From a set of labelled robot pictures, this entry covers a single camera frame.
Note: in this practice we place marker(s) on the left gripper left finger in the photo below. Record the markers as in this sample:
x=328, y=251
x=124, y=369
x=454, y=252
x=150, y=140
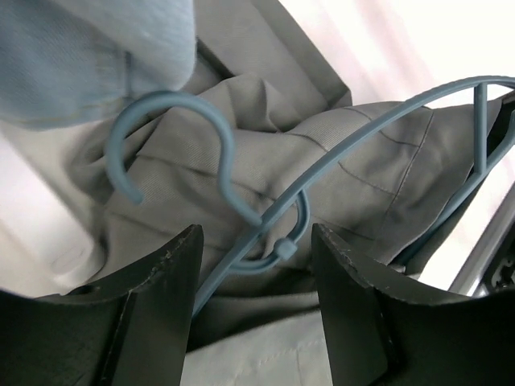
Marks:
x=128, y=328

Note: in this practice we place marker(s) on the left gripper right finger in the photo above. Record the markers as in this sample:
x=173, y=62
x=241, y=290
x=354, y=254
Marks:
x=384, y=328

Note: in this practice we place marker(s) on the blue plastic hanger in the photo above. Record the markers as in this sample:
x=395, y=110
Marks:
x=322, y=161

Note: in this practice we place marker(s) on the light blue denim skirt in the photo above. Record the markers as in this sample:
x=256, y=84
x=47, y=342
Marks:
x=69, y=62

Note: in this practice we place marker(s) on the grey garment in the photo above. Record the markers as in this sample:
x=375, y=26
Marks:
x=258, y=321

